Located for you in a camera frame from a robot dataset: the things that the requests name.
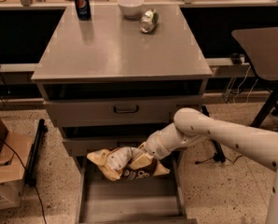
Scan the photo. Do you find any black cable right floor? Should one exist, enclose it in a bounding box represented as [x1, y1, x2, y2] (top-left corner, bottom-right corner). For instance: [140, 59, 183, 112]
[194, 153, 244, 165]

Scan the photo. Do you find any blue Pepsi can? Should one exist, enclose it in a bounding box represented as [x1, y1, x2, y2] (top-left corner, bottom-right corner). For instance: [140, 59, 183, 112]
[74, 0, 91, 21]

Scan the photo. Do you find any top drawer with handle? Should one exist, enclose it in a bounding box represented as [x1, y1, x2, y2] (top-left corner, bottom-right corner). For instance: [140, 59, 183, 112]
[44, 95, 204, 127]

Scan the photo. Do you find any black cable on floor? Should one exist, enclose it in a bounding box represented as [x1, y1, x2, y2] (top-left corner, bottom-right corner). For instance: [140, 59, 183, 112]
[0, 130, 49, 224]

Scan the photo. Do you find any white bowl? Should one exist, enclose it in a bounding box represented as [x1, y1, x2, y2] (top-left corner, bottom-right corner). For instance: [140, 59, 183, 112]
[118, 0, 144, 18]

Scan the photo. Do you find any cardboard box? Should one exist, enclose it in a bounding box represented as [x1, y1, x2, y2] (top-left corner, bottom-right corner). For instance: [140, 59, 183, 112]
[0, 119, 33, 209]

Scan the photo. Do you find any grey drawer cabinet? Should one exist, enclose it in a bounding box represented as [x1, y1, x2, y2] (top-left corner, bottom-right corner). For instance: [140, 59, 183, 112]
[31, 4, 214, 224]

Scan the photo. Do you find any black stand leg left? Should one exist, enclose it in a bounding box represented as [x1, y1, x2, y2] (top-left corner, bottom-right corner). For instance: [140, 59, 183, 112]
[25, 119, 48, 187]

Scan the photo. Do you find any brown chip bag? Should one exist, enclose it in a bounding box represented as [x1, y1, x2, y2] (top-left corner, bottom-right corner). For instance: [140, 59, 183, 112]
[87, 147, 170, 181]

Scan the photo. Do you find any open bottom drawer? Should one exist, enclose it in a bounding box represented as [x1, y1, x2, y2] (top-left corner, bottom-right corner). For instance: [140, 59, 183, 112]
[75, 157, 198, 224]

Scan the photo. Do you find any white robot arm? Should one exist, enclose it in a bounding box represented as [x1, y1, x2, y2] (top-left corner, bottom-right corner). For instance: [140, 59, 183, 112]
[139, 108, 278, 224]

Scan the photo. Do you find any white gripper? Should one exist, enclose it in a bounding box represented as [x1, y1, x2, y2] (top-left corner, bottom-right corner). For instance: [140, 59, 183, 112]
[128, 132, 171, 170]

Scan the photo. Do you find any green-label can lying down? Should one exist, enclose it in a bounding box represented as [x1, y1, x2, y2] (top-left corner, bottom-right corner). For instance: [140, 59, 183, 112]
[139, 9, 159, 34]

